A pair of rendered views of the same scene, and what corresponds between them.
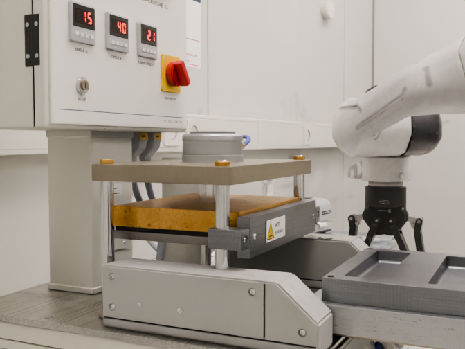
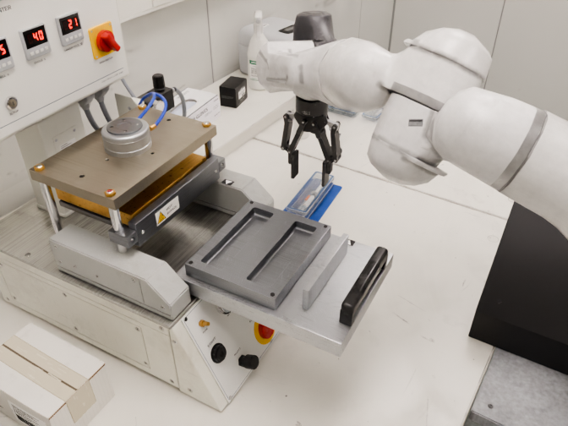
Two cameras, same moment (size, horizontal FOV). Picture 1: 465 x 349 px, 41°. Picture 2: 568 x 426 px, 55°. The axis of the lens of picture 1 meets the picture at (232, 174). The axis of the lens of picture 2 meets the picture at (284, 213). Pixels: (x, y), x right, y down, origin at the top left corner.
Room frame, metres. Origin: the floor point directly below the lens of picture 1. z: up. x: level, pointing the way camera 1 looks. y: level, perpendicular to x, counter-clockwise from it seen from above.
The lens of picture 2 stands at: (0.00, -0.29, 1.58)
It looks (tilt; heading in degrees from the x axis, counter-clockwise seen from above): 37 degrees down; 3
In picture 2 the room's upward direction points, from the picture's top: straight up
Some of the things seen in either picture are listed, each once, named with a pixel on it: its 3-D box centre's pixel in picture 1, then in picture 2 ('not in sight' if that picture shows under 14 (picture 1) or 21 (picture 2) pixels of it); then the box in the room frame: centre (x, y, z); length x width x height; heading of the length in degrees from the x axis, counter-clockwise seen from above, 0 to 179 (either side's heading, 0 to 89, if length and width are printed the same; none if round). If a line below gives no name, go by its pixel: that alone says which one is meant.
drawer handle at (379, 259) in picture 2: not in sight; (365, 283); (0.62, -0.38, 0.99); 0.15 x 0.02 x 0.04; 155
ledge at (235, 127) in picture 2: not in sight; (229, 110); (1.64, -0.01, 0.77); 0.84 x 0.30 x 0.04; 151
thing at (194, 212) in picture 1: (216, 194); (136, 165); (0.81, 0.02, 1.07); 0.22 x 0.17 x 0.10; 155
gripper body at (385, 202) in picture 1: (385, 210); (311, 112); (1.15, -0.28, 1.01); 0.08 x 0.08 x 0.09
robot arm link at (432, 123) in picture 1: (400, 120); (319, 50); (1.11, -0.30, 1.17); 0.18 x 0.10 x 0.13; 11
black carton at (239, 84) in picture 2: not in sight; (233, 91); (1.65, -0.03, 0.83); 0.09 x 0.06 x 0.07; 163
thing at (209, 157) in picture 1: (198, 180); (124, 149); (0.84, 0.05, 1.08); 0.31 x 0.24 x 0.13; 155
